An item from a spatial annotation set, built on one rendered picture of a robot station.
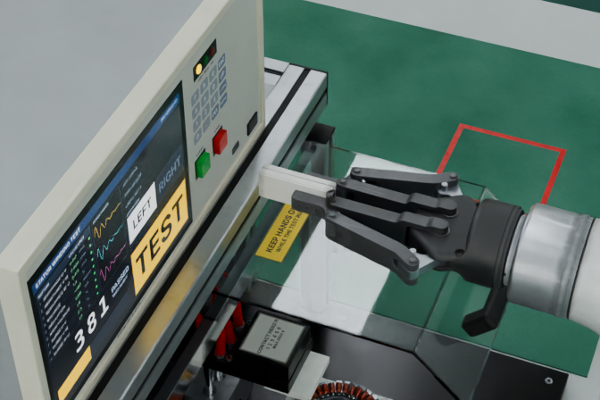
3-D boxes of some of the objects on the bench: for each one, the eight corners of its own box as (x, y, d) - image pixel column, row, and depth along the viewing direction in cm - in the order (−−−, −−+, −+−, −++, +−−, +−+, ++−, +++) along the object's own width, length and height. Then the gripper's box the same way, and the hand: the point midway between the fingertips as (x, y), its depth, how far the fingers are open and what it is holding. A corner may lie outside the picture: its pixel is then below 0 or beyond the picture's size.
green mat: (675, 87, 199) (676, 85, 198) (587, 378, 157) (587, 377, 157) (128, -40, 225) (128, -41, 225) (-74, 181, 183) (-74, 179, 183)
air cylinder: (253, 388, 153) (252, 358, 149) (227, 437, 148) (225, 407, 144) (213, 376, 154) (212, 345, 150) (187, 423, 149) (183, 393, 145)
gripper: (490, 332, 110) (233, 255, 117) (529, 231, 119) (288, 166, 126) (499, 270, 105) (230, 194, 112) (540, 170, 114) (288, 105, 121)
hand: (296, 189), depth 118 cm, fingers closed
